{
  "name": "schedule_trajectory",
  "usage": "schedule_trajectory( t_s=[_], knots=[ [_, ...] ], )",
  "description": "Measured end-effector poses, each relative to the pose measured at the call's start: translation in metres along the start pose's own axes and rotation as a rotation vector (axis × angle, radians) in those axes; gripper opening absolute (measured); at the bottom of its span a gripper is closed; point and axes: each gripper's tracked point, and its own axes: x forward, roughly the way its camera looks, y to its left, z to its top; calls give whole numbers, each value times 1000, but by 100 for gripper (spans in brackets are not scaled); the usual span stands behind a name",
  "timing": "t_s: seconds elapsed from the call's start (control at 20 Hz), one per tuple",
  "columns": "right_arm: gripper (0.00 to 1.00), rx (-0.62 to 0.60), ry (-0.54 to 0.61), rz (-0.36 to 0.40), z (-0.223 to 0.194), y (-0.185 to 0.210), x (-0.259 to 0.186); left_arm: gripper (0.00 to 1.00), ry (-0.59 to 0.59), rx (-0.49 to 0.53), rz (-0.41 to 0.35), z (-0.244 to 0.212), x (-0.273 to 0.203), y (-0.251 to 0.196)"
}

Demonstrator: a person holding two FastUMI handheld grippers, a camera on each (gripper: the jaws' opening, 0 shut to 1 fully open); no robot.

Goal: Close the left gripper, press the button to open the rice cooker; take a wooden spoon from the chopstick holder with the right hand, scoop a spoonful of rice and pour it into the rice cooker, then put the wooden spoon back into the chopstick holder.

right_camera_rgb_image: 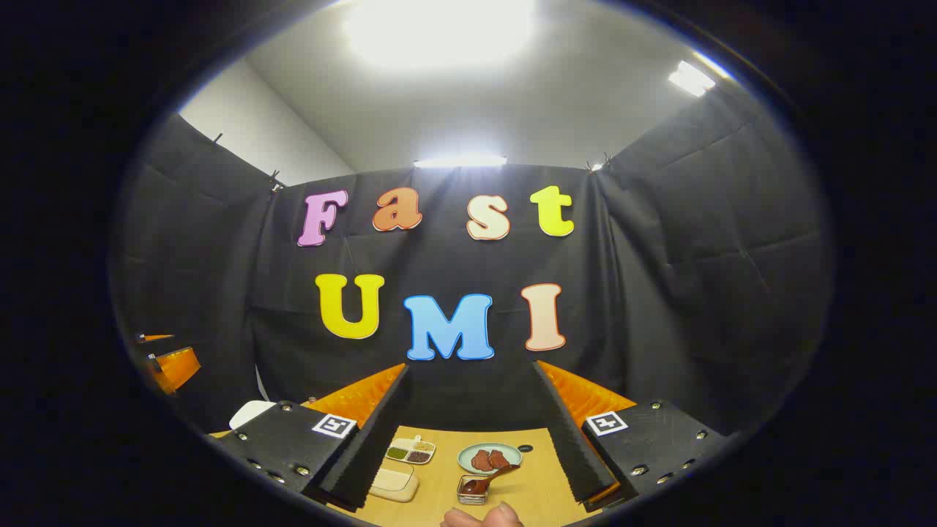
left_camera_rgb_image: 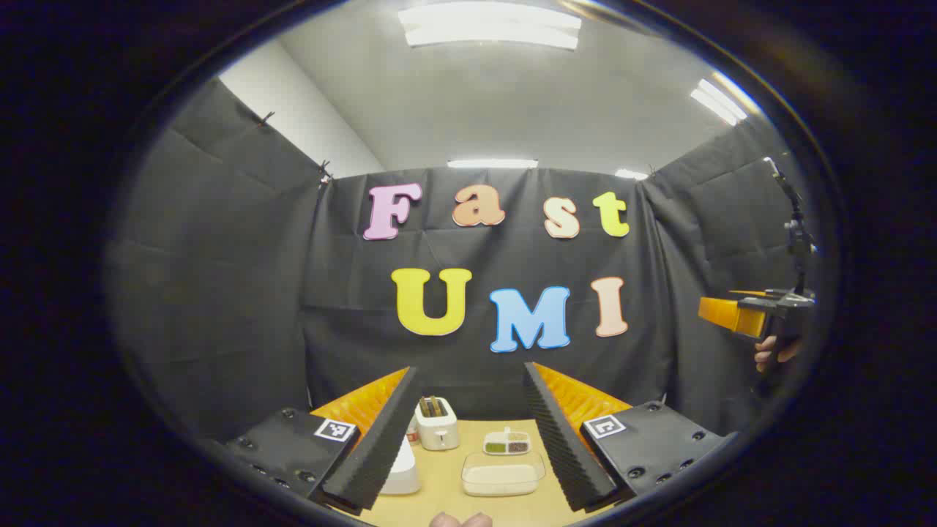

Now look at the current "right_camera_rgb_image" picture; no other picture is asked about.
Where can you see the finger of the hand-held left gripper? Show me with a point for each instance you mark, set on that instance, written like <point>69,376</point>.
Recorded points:
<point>155,338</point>
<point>176,369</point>

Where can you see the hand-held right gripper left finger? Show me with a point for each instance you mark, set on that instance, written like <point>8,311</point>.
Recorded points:
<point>370,446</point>

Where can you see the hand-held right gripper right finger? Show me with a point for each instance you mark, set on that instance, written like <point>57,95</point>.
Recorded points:
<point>575,454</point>

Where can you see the white rice cooker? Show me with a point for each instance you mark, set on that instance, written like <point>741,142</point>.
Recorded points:
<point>251,413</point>

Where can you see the brown wooden spoon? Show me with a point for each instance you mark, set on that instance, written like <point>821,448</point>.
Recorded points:
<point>479,483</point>

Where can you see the clear chopstick holder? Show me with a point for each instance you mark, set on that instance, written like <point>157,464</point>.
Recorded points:
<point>472,498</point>

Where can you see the white divided grain dish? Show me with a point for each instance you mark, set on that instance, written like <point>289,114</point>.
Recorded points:
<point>410,450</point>

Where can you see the brown meat piece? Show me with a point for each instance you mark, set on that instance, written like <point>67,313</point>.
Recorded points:
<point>500,459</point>
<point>482,461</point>

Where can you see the pale green plate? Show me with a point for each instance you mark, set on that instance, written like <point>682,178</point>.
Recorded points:
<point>468,460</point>

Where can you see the black backdrop cloth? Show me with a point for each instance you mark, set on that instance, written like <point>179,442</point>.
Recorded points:
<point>659,293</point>

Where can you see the ceiling light panel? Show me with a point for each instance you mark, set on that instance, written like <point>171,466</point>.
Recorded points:
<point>690,78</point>

